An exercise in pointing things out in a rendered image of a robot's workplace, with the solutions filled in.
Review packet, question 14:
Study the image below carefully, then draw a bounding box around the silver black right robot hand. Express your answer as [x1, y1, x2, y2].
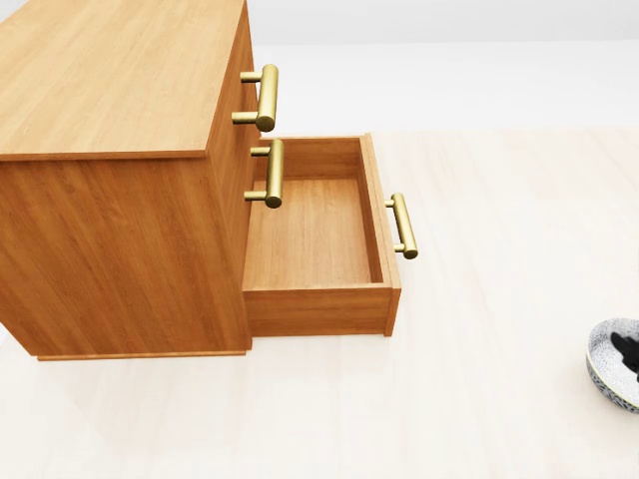
[610, 331, 639, 384]

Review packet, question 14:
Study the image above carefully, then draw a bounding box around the black white patterned bowl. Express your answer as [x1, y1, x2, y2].
[585, 317, 639, 415]

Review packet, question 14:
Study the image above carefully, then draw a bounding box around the wooden cabinet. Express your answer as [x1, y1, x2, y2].
[0, 0, 262, 362]

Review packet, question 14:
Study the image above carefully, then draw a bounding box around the open wooden drawer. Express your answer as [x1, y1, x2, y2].
[241, 132, 403, 338]

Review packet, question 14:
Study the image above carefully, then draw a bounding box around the closed wooden drawer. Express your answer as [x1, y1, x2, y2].
[208, 139, 259, 236]
[211, 3, 262, 145]

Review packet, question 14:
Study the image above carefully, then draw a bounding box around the brass handle of open drawer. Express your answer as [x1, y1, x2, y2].
[383, 192, 419, 260]

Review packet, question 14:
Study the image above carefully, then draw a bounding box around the brass handle of closed drawer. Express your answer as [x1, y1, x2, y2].
[243, 139, 286, 210]
[231, 63, 280, 134]

